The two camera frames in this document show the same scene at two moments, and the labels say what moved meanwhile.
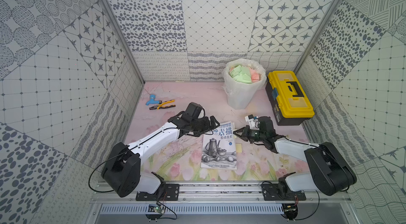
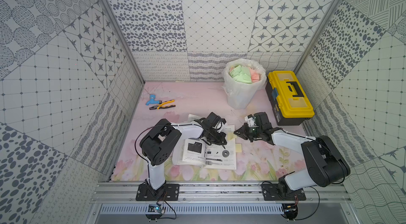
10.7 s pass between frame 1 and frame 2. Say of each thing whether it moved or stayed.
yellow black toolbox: stayed
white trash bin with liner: stayed
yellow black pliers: stayed
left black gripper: moved
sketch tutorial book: moved
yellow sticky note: stayed
